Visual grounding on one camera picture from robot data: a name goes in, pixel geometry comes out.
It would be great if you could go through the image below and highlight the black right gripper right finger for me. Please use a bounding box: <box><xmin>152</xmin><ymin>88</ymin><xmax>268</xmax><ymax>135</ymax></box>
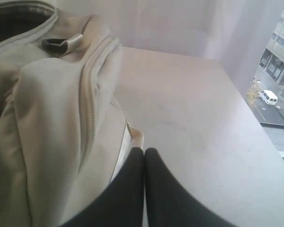
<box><xmin>144</xmin><ymin>148</ymin><xmax>232</xmax><ymax>227</ymax></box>

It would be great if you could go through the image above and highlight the white van outside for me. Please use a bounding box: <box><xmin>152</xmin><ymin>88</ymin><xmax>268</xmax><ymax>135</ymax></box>
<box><xmin>258</xmin><ymin>90</ymin><xmax>278</xmax><ymax>105</ymax></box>

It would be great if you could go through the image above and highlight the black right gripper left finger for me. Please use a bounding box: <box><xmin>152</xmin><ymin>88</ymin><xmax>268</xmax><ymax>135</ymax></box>
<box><xmin>63</xmin><ymin>148</ymin><xmax>144</xmax><ymax>227</ymax></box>

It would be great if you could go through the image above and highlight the beige duffel bag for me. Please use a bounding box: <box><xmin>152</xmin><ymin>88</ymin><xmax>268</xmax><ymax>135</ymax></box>
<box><xmin>0</xmin><ymin>0</ymin><xmax>143</xmax><ymax>227</ymax></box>

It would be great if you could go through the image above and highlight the grey building outside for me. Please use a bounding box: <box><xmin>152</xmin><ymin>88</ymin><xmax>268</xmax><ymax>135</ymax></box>
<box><xmin>259</xmin><ymin>9</ymin><xmax>284</xmax><ymax>99</ymax></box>

